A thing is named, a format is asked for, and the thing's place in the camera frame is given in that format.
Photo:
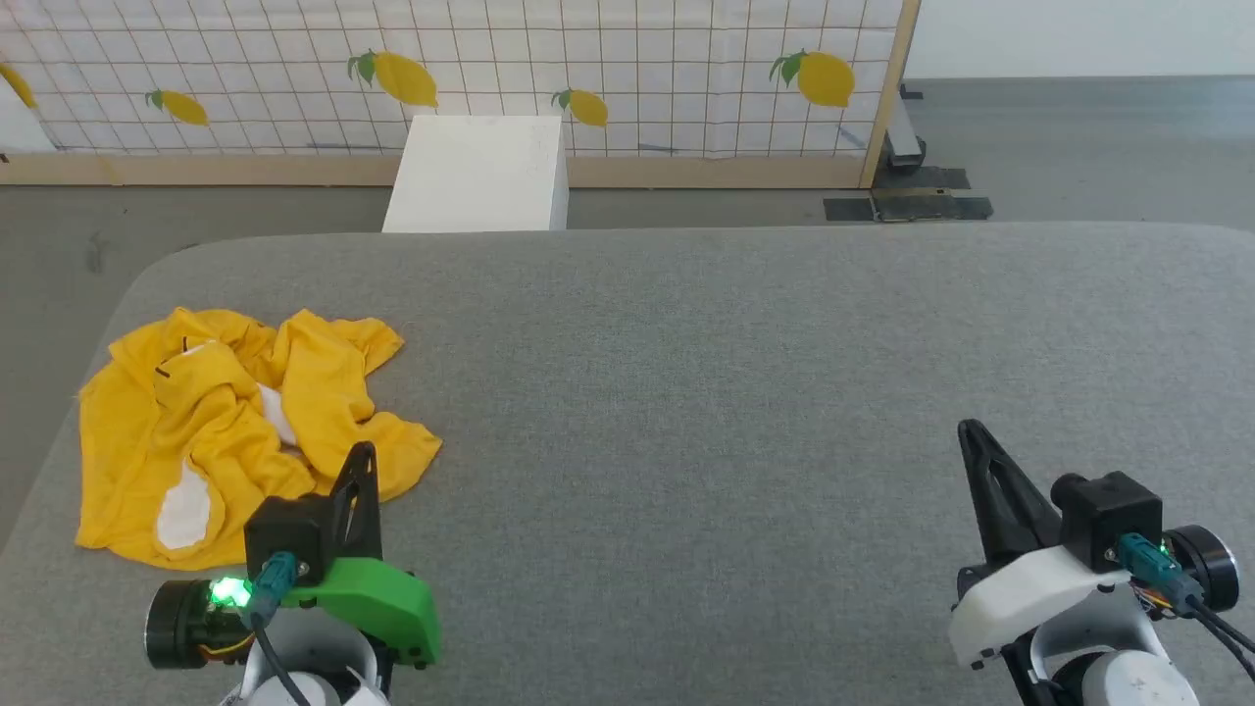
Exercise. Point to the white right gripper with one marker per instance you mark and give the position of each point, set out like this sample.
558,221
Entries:
1029,598

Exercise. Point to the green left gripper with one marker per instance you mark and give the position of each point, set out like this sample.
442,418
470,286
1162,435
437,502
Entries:
382,598

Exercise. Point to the yellow cartoon face garment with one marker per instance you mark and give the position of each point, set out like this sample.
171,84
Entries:
324,392

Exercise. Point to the grey upholstered sofa surface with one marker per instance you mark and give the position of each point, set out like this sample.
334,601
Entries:
735,392

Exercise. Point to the black floor plate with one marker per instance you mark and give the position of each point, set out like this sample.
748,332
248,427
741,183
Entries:
912,206

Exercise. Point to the white box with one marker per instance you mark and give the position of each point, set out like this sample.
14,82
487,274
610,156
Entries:
476,172

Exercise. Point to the grey metal partition foot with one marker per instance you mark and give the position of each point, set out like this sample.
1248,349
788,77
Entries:
904,142

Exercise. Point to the lemon print grid partition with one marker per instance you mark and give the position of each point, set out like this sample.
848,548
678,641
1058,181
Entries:
686,69

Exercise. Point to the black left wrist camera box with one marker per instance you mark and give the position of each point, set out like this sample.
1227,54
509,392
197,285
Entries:
284,529

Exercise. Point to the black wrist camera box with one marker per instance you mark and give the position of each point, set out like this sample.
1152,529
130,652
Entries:
1108,515
284,529

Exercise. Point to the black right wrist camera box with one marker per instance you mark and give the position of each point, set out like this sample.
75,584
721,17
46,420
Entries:
1108,515

